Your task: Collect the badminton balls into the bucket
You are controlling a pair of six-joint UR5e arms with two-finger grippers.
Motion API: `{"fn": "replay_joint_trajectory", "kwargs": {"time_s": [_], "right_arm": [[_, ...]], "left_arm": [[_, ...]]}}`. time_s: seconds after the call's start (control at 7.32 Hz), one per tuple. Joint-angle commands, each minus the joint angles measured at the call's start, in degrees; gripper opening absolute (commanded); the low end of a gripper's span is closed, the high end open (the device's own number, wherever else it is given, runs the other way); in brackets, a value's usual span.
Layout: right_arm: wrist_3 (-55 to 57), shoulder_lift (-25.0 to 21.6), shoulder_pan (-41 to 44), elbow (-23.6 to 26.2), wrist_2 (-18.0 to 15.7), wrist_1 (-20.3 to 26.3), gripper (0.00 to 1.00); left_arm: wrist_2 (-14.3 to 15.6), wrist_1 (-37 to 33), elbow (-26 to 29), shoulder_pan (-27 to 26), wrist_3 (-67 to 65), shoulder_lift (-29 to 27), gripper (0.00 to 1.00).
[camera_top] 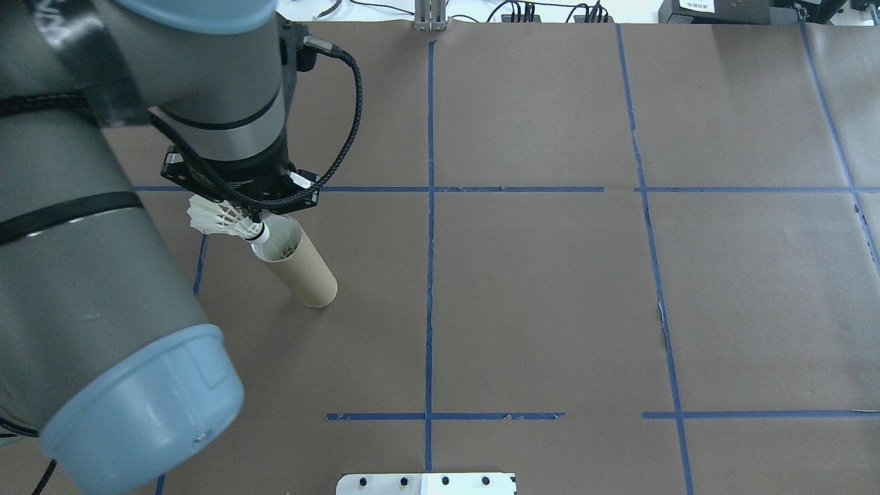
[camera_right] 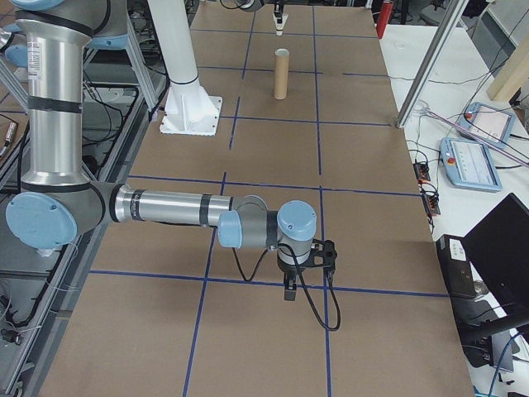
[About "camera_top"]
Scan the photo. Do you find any white metal mounting plate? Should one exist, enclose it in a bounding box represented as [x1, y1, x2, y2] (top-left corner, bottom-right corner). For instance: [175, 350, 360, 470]
[335, 472, 518, 495]

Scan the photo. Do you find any black monitor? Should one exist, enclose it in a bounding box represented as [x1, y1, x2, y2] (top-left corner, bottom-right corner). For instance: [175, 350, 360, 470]
[774, 0, 850, 20]

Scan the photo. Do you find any white side desk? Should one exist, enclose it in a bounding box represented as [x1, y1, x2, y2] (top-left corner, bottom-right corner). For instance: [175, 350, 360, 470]
[275, 0, 880, 25]

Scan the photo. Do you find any dark box with white label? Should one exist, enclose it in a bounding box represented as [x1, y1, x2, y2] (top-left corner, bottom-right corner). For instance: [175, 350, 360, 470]
[659, 0, 774, 25]

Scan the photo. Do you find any thin black cable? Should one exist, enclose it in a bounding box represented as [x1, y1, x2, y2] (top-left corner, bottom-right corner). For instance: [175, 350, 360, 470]
[349, 0, 415, 18]

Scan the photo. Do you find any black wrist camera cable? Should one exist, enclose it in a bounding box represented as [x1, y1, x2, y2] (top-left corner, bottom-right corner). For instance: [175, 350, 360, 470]
[0, 36, 364, 211]

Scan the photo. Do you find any white feather shuttlecock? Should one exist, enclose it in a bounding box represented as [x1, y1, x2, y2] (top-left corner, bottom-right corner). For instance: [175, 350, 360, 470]
[187, 194, 272, 244]
[265, 219, 302, 262]

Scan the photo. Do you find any aluminium profile post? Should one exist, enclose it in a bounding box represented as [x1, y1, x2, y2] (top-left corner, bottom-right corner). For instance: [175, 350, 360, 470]
[412, 0, 448, 33]

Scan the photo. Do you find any brown cardboard shuttlecock tube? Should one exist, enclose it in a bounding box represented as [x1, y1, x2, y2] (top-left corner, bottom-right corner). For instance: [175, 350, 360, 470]
[250, 214, 339, 309]

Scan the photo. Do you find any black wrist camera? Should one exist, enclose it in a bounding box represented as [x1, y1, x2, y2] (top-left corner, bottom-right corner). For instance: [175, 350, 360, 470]
[278, 21, 318, 73]

